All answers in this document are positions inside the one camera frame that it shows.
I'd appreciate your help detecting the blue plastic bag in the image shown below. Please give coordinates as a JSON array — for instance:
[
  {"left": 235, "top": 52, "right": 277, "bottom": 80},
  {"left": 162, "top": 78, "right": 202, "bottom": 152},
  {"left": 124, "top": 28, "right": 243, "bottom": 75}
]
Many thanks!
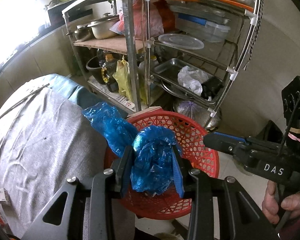
[{"left": 82, "top": 102, "right": 182, "bottom": 194}]

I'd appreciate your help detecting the long thin stick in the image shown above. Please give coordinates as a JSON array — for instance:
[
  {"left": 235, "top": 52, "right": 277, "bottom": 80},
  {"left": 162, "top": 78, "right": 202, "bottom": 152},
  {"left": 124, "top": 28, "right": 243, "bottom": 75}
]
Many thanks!
[{"left": 0, "top": 82, "right": 51, "bottom": 126}]

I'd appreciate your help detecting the black cable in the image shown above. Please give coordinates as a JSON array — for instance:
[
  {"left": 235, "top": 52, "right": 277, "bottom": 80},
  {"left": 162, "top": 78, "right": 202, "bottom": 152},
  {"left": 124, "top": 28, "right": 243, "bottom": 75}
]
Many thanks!
[{"left": 277, "top": 92, "right": 300, "bottom": 156}]

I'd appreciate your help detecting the yellow plastic bag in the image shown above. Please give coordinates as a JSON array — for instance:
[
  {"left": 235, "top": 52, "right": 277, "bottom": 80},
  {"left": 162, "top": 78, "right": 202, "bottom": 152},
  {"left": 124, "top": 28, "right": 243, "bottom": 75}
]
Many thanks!
[{"left": 113, "top": 56, "right": 134, "bottom": 102}]

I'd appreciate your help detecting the clear storage box blue lid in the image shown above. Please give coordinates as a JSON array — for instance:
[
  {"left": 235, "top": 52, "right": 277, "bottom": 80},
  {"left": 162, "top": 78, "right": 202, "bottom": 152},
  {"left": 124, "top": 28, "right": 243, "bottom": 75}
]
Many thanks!
[{"left": 169, "top": 5, "right": 231, "bottom": 43}]

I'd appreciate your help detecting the cooking oil bottle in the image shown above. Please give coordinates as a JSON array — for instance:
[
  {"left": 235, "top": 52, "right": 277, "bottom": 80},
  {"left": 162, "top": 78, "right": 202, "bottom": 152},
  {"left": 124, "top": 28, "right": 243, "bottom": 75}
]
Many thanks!
[{"left": 101, "top": 54, "right": 119, "bottom": 92}]

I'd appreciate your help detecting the blue under tablecloth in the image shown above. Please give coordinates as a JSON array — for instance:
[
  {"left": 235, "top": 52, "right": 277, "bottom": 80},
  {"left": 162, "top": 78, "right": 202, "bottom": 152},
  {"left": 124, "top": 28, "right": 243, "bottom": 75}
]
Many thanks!
[{"left": 32, "top": 73, "right": 128, "bottom": 119}]

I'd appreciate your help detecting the pink plastic bag on rack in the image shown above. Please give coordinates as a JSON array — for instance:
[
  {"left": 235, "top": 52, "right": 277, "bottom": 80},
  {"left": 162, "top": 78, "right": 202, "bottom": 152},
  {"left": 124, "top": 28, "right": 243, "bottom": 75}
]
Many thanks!
[{"left": 109, "top": 0, "right": 164, "bottom": 40}]

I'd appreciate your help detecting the steel tray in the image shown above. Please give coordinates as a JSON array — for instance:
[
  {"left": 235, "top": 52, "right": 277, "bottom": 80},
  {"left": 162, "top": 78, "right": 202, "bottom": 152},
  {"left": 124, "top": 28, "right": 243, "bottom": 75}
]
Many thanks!
[{"left": 151, "top": 58, "right": 224, "bottom": 108}]

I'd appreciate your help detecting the grey tablecloth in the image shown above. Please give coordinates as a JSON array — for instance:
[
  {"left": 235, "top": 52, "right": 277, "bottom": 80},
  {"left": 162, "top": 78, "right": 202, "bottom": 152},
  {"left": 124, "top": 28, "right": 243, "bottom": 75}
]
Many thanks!
[{"left": 0, "top": 83, "right": 107, "bottom": 237}]

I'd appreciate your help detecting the metal storage rack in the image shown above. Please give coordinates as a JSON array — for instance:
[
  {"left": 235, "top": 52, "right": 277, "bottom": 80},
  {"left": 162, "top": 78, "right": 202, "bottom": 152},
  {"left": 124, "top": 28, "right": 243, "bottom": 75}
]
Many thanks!
[{"left": 62, "top": 0, "right": 263, "bottom": 129}]

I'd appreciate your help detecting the black microwave oven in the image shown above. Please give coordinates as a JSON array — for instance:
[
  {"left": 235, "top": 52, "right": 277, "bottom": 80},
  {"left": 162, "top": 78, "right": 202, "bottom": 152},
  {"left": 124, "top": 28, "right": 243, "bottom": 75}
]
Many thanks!
[{"left": 46, "top": 0, "right": 93, "bottom": 28}]

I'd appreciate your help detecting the red plastic mesh basket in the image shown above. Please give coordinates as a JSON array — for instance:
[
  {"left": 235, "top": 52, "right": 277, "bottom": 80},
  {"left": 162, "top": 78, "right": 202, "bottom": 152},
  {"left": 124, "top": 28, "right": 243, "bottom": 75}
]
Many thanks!
[{"left": 103, "top": 109, "right": 220, "bottom": 221}]

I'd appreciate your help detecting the steel pot with lid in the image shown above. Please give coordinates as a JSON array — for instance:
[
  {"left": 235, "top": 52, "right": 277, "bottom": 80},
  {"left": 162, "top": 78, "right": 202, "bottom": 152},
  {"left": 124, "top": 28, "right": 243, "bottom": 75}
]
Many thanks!
[{"left": 87, "top": 12, "right": 120, "bottom": 40}]

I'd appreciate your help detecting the orange white medicine box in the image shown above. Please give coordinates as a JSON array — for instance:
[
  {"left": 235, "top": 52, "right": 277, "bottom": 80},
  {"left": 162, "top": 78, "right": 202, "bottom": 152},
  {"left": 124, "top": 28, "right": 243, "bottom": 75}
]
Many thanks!
[{"left": 0, "top": 204, "right": 9, "bottom": 233}]

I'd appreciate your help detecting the white plastic bag in tray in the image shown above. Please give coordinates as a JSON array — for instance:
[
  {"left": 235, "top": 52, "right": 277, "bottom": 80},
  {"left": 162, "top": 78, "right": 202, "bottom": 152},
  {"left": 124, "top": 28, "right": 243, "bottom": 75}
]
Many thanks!
[{"left": 178, "top": 66, "right": 210, "bottom": 96}]

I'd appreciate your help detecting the person's right hand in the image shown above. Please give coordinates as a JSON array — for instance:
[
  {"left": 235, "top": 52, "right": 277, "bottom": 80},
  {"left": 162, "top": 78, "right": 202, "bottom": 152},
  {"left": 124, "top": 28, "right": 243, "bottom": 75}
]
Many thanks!
[{"left": 262, "top": 180, "right": 300, "bottom": 224}]

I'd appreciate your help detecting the round clear plastic lid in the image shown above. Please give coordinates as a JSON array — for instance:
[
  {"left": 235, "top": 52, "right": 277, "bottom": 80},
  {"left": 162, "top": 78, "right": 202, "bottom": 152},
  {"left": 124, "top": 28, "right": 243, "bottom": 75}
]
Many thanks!
[{"left": 158, "top": 34, "right": 204, "bottom": 50}]

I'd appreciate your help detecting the white purple medicine box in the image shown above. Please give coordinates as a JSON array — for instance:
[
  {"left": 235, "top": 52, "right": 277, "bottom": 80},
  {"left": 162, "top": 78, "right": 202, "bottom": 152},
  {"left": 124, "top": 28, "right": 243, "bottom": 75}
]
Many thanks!
[{"left": 0, "top": 188, "right": 11, "bottom": 206}]

